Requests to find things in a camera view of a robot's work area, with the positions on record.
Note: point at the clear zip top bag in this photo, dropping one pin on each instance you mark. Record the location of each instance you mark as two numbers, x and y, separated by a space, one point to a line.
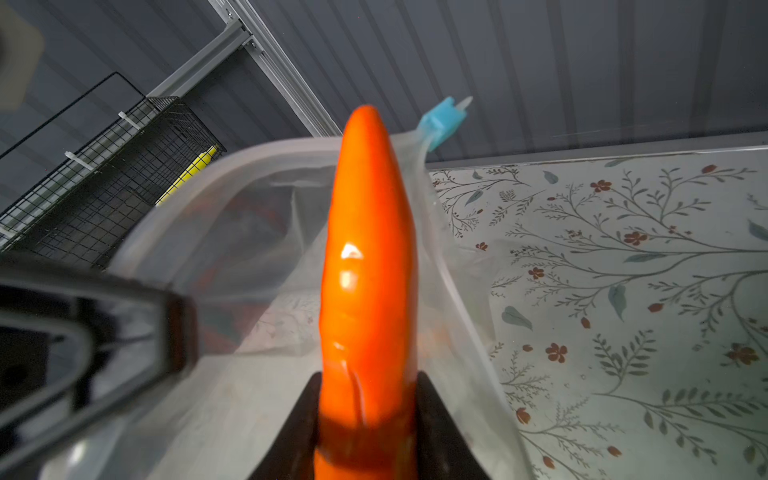
245 239

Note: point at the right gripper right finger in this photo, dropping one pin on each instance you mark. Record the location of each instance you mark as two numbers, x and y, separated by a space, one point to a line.
442 452

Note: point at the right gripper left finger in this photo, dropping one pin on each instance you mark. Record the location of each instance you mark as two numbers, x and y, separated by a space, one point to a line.
291 455

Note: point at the toy orange carrot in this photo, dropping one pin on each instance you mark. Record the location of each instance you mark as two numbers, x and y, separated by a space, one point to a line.
367 324

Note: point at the black wire cage basket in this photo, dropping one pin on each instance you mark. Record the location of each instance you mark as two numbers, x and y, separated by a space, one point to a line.
75 186

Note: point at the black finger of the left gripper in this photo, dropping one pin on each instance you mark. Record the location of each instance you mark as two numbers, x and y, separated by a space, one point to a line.
83 354

